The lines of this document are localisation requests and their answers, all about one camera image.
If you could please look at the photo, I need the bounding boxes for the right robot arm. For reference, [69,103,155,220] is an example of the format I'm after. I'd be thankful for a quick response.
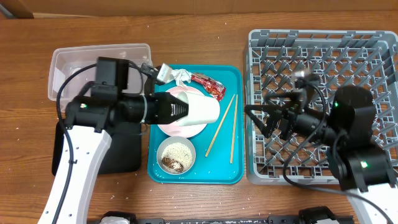
[244,83,397,223]

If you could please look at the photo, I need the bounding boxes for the black plastic tray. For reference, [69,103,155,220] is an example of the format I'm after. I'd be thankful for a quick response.
[51,121,142,175]

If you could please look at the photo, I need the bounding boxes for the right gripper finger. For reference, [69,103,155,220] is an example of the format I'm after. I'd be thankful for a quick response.
[244,105,280,138]
[264,93,300,108]

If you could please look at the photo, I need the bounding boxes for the grey bowl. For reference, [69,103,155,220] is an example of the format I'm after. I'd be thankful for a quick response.
[156,136,196,175]

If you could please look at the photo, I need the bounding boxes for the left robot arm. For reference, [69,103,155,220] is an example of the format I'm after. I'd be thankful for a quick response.
[39,57,188,223]

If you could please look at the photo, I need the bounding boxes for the teal serving tray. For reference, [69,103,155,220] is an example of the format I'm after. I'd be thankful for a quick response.
[147,64,244,184]

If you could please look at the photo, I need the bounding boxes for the white napkin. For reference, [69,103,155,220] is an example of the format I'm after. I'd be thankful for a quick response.
[171,69,192,87]

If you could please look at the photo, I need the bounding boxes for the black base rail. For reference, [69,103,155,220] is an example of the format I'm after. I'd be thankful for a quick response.
[136,215,355,224]

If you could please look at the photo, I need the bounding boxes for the clear plastic bin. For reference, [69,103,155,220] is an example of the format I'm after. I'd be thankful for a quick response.
[48,44,153,112]

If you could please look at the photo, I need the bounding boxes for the left wooden chopstick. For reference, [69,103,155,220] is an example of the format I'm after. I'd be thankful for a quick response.
[205,94,236,157]

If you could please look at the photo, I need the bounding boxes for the right wooden chopstick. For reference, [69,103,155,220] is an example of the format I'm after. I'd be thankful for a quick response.
[229,95,238,164]

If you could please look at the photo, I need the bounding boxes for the pink plate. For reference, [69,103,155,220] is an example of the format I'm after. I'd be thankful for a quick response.
[158,86,207,138]

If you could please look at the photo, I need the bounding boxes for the white cup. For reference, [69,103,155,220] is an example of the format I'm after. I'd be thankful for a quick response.
[177,91,220,126]

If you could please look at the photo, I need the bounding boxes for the red snack wrapper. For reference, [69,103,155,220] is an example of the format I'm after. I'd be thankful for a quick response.
[191,73,226,101]

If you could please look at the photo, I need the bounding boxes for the wooden chopstick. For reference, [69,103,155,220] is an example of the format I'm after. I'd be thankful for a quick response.
[205,94,236,157]
[229,95,238,164]

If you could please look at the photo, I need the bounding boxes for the rice and food scraps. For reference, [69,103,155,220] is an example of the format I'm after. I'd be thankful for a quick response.
[161,142,193,174]

